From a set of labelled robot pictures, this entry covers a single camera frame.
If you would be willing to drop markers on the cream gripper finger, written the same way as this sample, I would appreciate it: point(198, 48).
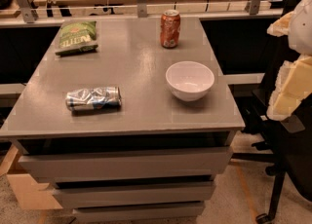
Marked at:
point(281, 26)
point(293, 84)

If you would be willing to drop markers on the crushed silver redbull can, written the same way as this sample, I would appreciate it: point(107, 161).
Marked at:
point(93, 99)

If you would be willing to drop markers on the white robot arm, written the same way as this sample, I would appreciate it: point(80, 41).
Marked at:
point(300, 38)

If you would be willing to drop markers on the orange soda can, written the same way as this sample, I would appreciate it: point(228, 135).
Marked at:
point(170, 27)

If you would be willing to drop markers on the green jalapeno chip bag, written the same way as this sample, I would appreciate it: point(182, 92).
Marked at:
point(77, 38)

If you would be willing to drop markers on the black office chair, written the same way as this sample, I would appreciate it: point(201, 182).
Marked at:
point(287, 145)

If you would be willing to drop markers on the white ceramic bowl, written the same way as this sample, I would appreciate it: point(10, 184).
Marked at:
point(189, 80)

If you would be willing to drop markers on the grey top drawer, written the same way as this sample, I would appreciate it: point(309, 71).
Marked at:
point(127, 164)

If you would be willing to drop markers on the grey drawer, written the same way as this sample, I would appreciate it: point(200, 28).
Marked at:
point(135, 194)
point(127, 164)
point(138, 212)

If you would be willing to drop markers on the grey middle drawer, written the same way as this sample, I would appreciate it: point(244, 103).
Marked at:
point(135, 194)

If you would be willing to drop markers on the grey bottom drawer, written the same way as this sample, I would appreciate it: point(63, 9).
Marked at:
point(138, 212)

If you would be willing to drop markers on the wooden panel on floor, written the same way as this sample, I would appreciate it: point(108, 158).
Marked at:
point(30, 194)

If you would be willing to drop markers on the left metal rail bracket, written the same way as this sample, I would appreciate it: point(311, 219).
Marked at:
point(28, 13)

